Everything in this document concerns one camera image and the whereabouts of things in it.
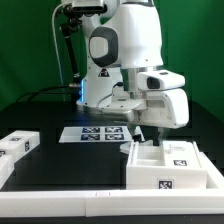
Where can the white cabinet body box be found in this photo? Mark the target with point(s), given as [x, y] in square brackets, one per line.
[145, 169]

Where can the white cabinet door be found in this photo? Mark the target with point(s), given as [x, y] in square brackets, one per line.
[180, 154]
[126, 147]

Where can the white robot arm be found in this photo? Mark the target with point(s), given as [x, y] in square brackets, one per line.
[127, 35]

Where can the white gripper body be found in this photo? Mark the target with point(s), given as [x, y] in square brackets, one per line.
[151, 98]

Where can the white marker base sheet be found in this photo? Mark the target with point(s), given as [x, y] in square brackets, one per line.
[95, 134]

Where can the white block with markers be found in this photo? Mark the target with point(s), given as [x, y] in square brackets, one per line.
[19, 143]

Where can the white frame rail fence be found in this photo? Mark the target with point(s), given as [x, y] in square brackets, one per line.
[117, 202]

